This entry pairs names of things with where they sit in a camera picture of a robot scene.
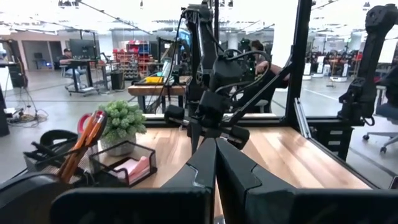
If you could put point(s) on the neighbouring black robot arm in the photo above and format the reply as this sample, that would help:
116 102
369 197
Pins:
367 62

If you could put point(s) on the background office desk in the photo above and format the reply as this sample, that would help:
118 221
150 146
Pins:
82 62

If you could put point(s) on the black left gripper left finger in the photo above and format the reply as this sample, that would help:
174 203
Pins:
199 180

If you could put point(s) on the black mesh desk organizer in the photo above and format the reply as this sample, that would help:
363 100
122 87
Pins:
96 174

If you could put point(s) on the thin black pen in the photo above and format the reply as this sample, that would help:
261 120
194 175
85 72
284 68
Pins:
53 154

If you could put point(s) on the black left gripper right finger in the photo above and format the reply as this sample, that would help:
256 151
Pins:
248 193

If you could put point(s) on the yellow box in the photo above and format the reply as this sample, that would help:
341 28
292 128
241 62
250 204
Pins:
154 80

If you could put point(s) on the wooden background table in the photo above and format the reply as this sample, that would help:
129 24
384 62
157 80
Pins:
155 90

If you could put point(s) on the person's hand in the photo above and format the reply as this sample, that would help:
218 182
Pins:
261 67

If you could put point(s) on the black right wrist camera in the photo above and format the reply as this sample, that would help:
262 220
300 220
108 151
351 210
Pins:
227 74

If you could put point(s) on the long black pen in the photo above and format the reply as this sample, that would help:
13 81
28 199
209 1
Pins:
43 148

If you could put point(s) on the black waste bin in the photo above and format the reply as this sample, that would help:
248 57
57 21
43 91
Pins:
117 80

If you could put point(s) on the black computer monitor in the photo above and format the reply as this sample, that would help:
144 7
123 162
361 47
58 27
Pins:
82 48

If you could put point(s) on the red storage shelving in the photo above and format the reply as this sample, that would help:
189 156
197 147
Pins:
133 59

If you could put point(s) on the grey office chair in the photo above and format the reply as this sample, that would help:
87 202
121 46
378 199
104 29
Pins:
387 112

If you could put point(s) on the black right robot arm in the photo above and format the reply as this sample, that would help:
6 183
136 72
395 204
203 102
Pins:
203 37

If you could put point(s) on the person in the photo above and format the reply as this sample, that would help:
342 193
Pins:
276 77
66 59

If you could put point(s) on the green artificial potted plant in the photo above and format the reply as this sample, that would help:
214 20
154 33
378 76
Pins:
122 118

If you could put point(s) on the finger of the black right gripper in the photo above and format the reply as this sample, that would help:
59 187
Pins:
195 137

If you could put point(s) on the pink sticky note pad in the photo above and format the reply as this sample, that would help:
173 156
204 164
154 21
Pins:
133 166

